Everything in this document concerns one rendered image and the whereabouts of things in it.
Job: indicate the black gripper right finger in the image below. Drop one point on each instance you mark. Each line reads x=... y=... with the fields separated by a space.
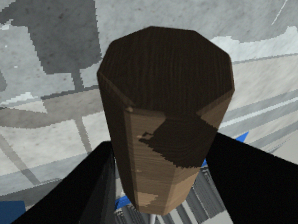
x=256 y=187

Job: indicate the blue flat strip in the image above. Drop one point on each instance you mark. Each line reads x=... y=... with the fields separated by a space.
x=124 y=200

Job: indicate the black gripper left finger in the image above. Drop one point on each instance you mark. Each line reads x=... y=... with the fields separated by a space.
x=85 y=196

